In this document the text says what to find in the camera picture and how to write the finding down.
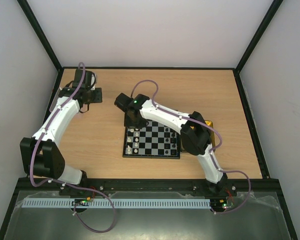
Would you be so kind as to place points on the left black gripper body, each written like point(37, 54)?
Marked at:
point(95, 99)

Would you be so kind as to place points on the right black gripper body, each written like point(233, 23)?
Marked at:
point(133, 122)

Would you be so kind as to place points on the black magnetic chess board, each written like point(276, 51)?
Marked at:
point(156, 141)

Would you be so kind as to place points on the gold metal tin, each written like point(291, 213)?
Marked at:
point(211, 135)

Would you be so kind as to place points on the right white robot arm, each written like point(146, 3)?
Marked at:
point(151, 110)

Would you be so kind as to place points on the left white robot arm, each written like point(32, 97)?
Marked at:
point(41, 157)

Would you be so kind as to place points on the silver metal tray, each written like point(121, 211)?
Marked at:
point(53, 103)

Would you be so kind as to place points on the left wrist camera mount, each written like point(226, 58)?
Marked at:
point(93, 81)

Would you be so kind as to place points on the black frame enclosure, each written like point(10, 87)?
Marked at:
point(275, 5)

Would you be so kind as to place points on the white slotted cable duct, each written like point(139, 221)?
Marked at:
point(101, 203)

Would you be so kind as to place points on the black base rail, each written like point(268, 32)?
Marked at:
point(193, 187)

